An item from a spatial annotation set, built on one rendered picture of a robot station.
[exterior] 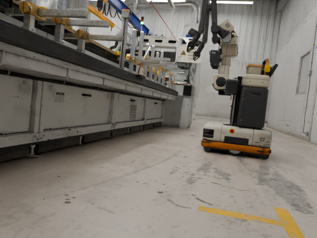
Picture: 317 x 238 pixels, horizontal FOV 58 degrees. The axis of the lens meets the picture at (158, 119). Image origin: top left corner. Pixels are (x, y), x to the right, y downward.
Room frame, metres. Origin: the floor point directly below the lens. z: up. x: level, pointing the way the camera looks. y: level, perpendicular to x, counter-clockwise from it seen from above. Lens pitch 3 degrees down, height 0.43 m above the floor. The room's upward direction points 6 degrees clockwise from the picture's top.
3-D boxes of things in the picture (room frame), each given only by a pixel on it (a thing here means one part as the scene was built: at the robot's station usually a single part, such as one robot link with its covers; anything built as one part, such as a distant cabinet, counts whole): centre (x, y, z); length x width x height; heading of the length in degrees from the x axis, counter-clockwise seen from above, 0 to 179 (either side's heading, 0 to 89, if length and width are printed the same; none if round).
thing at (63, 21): (1.62, 0.60, 0.83); 0.14 x 0.06 x 0.05; 167
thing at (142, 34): (3.06, 0.27, 0.93); 0.04 x 0.04 x 0.48; 77
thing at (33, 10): (1.38, 0.65, 0.81); 0.14 x 0.06 x 0.05; 167
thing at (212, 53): (3.11, -0.55, 0.99); 0.28 x 0.16 x 0.22; 168
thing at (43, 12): (1.39, 0.60, 0.80); 0.43 x 0.03 x 0.04; 77
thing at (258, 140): (3.05, -0.84, 0.16); 0.67 x 0.64 x 0.25; 78
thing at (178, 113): (6.00, 0.16, 0.95); 1.65 x 0.70 x 1.90; 77
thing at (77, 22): (1.63, 0.54, 0.83); 0.43 x 0.03 x 0.04; 77
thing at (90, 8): (7.88, 1.85, 2.65); 1.71 x 0.09 x 0.32; 167
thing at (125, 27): (2.57, 0.38, 0.93); 0.05 x 0.05 x 0.45; 77
